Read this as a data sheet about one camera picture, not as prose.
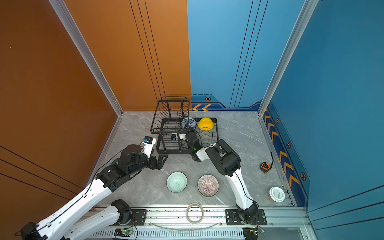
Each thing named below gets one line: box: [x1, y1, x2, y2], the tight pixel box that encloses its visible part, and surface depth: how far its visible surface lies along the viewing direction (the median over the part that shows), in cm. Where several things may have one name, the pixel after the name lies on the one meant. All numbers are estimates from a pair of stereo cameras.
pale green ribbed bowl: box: [166, 171, 188, 193], surface depth 84 cm
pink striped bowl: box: [197, 174, 220, 197], surface depth 82 cm
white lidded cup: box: [269, 186, 285, 203], surface depth 76 cm
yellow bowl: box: [198, 117, 214, 131], surface depth 107 cm
